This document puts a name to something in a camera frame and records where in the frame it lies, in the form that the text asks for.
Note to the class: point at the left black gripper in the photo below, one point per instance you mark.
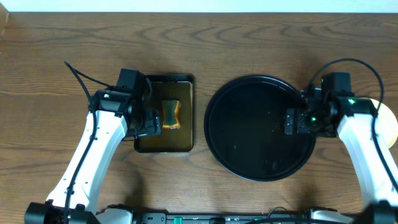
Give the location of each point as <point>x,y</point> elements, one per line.
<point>153,122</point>

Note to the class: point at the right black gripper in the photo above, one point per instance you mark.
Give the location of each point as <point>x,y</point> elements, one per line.
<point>300,114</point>

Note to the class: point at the orange green sponge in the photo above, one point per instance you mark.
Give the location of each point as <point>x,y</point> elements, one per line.
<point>171,109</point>

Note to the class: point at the yellow plate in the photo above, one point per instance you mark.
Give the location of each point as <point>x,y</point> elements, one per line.
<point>386,125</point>

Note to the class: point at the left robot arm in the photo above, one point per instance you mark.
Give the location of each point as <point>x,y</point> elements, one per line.
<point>116,112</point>

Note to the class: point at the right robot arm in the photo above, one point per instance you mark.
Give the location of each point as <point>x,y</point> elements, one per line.
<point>373,164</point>

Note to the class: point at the black rectangular water tray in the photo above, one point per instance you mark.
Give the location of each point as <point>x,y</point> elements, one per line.
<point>171,87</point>

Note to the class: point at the round black tray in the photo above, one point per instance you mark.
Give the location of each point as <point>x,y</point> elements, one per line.
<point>244,128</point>

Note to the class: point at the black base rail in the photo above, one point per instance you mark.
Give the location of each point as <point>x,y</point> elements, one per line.
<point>202,218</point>

